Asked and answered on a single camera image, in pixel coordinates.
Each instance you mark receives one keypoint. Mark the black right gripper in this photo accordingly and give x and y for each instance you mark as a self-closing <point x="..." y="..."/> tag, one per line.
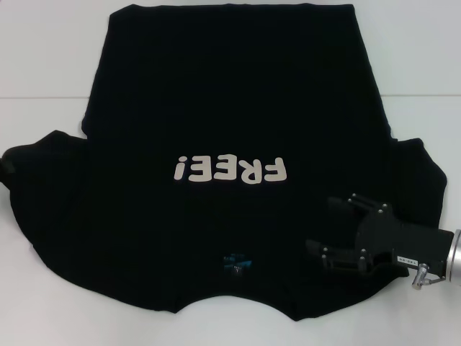
<point x="414" y="248"/>

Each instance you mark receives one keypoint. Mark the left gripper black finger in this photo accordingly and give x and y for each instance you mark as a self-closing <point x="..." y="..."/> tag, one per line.
<point x="8" y="168"/>

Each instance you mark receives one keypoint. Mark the black t-shirt with FREE print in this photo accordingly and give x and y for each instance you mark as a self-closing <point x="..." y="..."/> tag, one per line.
<point x="230" y="108"/>

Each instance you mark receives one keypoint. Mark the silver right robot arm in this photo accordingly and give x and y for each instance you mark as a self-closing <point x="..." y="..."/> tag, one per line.
<point x="455" y="256"/>

